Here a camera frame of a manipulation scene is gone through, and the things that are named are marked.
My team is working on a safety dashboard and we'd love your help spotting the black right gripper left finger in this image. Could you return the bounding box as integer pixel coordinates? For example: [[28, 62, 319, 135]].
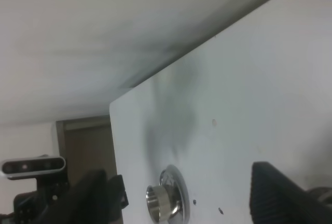
[[36, 170, 107, 224]]

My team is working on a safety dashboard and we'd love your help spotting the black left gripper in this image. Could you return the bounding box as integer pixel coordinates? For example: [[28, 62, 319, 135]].
[[13, 173, 129, 223]]

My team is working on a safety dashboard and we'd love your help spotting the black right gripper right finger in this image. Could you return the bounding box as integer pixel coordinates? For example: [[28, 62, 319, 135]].
[[250, 162, 331, 224]]

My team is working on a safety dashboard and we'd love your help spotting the brown wooden door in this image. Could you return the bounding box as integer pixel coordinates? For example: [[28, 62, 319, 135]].
[[55, 115, 117, 185]]

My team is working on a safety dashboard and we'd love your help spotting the steel teacup far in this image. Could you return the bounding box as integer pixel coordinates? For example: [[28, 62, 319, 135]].
[[146, 185, 183, 223]]

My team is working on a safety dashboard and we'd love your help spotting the steel saucer far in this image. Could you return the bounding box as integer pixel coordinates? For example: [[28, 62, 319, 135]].
[[159, 165, 190, 224]]

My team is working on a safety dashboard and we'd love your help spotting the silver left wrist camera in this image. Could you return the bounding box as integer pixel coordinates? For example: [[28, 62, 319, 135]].
[[1, 156, 66, 180]]

